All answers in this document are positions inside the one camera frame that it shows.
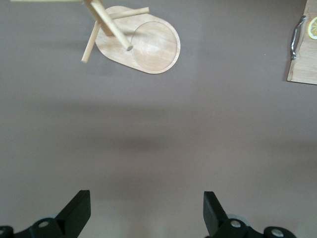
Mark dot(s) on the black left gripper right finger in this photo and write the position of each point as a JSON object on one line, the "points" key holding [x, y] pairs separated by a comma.
{"points": [[215, 213]]}

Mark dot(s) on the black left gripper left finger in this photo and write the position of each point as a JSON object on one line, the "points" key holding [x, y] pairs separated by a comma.
{"points": [[71, 213]]}

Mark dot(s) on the wooden cup rack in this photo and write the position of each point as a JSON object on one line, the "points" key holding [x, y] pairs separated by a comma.
{"points": [[153, 49]]}

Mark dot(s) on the wooden cutting board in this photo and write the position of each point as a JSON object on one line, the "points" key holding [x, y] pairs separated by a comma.
{"points": [[304, 69]]}

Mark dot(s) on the lemon slice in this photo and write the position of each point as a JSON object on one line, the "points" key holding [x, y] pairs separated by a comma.
{"points": [[313, 28]]}

